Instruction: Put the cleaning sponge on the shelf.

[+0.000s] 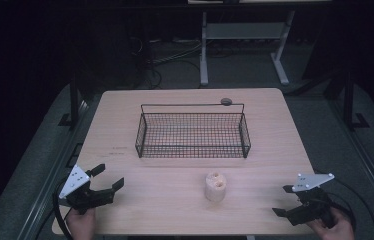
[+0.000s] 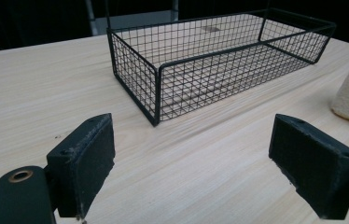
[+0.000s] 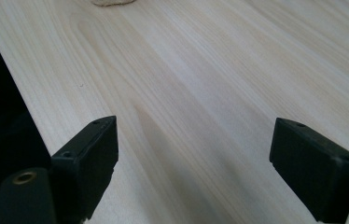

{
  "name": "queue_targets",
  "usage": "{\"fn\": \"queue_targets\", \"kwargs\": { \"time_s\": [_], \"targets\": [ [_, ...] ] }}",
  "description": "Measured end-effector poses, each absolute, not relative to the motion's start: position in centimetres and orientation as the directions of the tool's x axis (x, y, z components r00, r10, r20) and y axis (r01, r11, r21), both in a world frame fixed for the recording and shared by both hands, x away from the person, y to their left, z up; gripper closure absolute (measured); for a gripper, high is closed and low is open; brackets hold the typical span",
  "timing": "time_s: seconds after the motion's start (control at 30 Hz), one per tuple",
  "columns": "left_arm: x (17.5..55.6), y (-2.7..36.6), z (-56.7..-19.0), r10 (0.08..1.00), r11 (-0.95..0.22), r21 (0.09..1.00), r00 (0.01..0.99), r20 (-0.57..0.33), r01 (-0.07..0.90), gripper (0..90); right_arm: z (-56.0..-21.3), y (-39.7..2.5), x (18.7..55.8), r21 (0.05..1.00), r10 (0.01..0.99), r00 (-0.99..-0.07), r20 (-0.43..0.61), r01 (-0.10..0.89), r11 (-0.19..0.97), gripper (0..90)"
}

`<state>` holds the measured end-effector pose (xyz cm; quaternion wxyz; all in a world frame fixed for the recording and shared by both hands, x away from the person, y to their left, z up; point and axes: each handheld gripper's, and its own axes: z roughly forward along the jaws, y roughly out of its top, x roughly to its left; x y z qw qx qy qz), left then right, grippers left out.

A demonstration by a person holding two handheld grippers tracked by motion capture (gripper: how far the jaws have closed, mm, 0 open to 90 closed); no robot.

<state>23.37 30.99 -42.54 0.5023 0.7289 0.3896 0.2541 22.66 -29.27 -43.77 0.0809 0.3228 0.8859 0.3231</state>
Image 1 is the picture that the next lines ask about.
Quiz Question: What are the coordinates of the metal floor rail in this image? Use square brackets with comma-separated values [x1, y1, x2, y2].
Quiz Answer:
[16, 99, 89, 240]
[327, 98, 374, 232]

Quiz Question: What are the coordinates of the black metal stand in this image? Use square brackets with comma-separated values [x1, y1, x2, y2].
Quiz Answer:
[340, 69, 371, 130]
[57, 71, 83, 128]

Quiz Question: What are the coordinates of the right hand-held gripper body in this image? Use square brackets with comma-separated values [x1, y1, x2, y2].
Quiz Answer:
[287, 172, 337, 230]

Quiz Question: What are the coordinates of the person's left hand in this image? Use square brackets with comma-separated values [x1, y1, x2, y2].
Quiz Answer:
[65, 207, 97, 240]

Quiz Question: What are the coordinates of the black wire basket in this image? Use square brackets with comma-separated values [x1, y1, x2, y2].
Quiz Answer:
[134, 102, 252, 160]

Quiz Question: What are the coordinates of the person's right hand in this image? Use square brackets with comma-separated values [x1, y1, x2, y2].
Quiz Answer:
[307, 207, 356, 240]

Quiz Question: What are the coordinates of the bundle of floor cables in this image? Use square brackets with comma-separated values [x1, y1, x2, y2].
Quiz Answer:
[127, 35, 203, 90]

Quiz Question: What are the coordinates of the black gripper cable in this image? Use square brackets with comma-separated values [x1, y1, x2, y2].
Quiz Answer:
[52, 178, 75, 240]
[314, 170, 374, 240]

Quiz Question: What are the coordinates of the white metal desk frame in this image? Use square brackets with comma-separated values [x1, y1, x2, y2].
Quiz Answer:
[199, 9, 297, 87]

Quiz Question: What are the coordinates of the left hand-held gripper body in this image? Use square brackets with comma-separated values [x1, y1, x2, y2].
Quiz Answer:
[58, 164, 115, 216]

